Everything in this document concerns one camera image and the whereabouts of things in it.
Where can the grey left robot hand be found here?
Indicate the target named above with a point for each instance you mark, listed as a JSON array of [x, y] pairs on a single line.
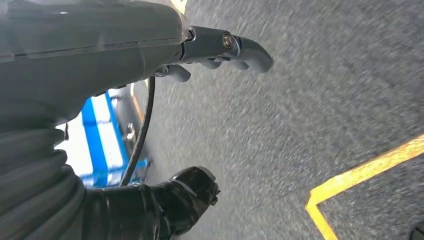
[[82, 43]]

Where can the blue metal shelf rack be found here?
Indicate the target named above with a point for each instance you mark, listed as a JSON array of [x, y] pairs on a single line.
[[96, 142]]

